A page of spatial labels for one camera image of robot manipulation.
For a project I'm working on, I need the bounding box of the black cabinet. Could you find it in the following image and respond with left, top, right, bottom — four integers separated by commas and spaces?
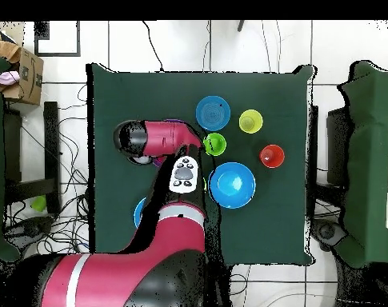
326, 106, 353, 188

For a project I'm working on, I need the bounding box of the large blue plastic bowl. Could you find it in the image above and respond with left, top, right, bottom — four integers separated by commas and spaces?
208, 161, 257, 209
133, 197, 146, 229

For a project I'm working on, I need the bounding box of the pink cloth bundle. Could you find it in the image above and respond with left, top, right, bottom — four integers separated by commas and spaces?
0, 70, 21, 86

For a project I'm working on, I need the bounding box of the black metal stand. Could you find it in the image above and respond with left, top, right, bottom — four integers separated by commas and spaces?
2, 101, 62, 215

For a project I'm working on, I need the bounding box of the dark green tablecloth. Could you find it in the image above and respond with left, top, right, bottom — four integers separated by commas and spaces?
86, 63, 316, 266

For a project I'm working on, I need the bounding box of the green plastic cup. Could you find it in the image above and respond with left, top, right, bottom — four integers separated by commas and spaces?
202, 132, 227, 157

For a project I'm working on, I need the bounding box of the small patterned blue bowl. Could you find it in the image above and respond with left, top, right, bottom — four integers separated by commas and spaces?
195, 95, 232, 133

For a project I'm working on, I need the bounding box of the orange plastic cup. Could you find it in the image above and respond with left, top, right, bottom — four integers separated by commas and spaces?
259, 144, 286, 169

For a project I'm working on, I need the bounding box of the yellow plastic cup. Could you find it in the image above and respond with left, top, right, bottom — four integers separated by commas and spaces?
238, 109, 264, 134

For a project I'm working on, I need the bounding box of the black square frame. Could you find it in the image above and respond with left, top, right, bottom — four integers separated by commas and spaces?
33, 20, 82, 58

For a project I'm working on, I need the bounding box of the black cable bundle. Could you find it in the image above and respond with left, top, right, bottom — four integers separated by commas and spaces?
4, 84, 92, 257

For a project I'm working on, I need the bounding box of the green cup on floor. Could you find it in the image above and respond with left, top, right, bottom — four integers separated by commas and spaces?
30, 194, 48, 213

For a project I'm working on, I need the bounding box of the cardboard box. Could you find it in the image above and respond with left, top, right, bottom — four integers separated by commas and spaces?
0, 33, 45, 106

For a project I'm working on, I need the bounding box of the dark grey machine foot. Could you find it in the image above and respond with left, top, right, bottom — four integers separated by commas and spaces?
7, 217, 54, 239
311, 218, 346, 250

